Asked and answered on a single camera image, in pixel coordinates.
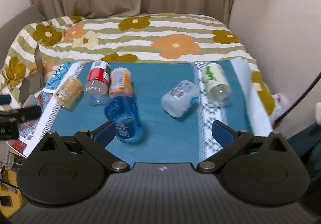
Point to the flower striped blanket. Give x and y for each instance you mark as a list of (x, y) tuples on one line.
[(150, 35)]

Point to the teal patterned mat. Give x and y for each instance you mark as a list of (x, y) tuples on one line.
[(163, 133)]

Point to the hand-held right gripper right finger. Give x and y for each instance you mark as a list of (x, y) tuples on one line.
[(222, 134)]

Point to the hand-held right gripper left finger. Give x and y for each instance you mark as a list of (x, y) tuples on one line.
[(105, 134)]

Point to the orange label bottle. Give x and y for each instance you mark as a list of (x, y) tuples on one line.
[(120, 83)]

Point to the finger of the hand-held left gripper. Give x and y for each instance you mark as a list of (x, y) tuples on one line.
[(26, 113)]

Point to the grey sofa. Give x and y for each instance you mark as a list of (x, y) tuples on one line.
[(17, 21)]

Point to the white pink packet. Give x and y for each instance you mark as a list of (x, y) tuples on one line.
[(280, 103)]

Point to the white cloth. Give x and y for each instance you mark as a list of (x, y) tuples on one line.
[(253, 103)]

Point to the red label bottle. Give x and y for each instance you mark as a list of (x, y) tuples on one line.
[(98, 77)]

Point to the dark blue fabric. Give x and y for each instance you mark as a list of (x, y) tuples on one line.
[(304, 143)]

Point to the dark blue object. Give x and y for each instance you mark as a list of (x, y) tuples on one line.
[(5, 100)]

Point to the blue plastic bottle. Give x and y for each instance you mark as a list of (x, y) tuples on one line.
[(123, 113)]

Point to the green label white bottle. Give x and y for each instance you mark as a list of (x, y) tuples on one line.
[(215, 80)]

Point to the yellow guitar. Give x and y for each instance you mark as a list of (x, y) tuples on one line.
[(10, 193)]

